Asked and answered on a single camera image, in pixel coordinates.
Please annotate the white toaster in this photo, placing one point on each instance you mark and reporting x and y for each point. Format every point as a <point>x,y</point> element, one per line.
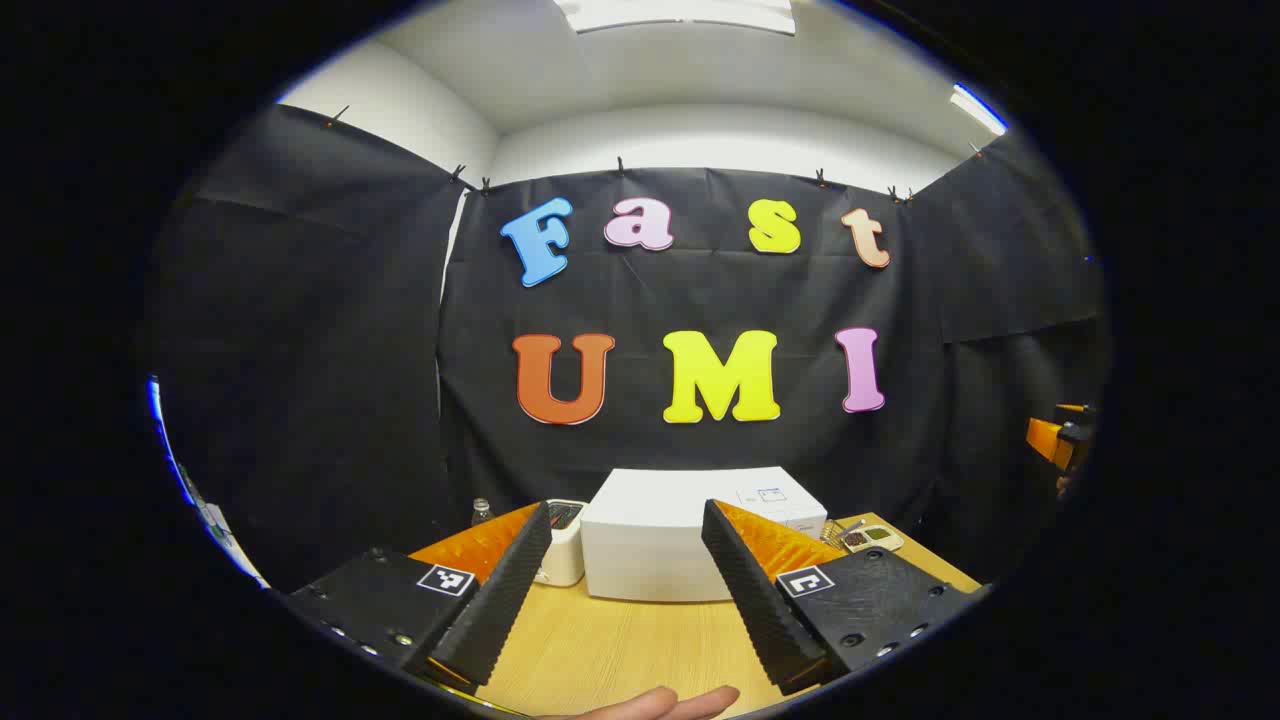
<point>568,545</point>

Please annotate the black backdrop cloth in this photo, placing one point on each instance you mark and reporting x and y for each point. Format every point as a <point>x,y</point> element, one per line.
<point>330,350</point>

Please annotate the clear plastic water bottle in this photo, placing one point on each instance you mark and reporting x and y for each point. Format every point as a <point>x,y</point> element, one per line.
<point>482,512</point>

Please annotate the white microwave oven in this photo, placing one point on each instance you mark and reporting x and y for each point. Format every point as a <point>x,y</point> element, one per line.
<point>650,530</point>

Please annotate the small ceiling light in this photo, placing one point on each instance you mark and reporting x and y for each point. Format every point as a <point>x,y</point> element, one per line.
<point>978,108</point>

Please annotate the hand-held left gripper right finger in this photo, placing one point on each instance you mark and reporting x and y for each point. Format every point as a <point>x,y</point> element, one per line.
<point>760,600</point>

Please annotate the metal utensil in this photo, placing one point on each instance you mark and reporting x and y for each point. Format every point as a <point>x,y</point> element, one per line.
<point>848,525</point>

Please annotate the large ceiling light panel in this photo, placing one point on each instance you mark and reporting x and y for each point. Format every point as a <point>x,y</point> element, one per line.
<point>680,14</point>

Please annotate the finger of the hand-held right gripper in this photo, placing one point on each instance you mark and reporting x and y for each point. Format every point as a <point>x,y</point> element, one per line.
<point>1045,438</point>

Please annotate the small tray with snacks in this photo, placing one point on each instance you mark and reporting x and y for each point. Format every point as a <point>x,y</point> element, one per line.
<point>880,538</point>

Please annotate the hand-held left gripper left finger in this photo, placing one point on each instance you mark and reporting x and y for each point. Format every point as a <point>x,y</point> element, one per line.
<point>495,600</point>

